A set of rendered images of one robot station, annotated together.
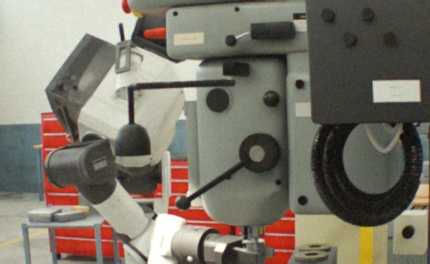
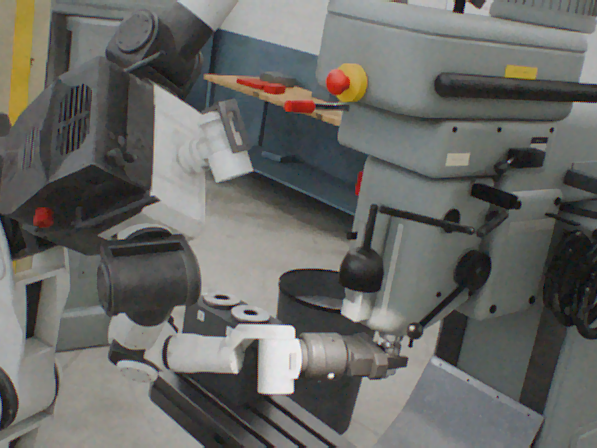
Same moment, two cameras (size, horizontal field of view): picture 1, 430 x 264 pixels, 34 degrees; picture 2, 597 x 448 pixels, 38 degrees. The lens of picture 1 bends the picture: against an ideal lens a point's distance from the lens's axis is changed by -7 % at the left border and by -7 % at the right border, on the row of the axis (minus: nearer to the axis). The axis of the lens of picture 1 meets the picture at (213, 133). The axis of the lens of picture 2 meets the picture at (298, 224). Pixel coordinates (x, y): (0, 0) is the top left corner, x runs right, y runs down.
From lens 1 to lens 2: 172 cm
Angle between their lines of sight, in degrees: 63
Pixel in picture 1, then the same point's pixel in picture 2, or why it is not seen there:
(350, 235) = not seen: outside the picture
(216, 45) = (475, 167)
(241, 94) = (466, 213)
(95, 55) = (129, 100)
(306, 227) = not seen: outside the picture
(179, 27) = (453, 146)
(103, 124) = (177, 215)
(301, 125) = (507, 242)
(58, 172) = (143, 298)
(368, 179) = (533, 283)
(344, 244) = not seen: outside the picture
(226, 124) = (449, 244)
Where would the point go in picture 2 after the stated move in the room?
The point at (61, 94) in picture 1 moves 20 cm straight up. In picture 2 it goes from (117, 172) to (130, 41)
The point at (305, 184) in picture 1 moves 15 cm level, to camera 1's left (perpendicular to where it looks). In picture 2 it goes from (497, 294) to (472, 315)
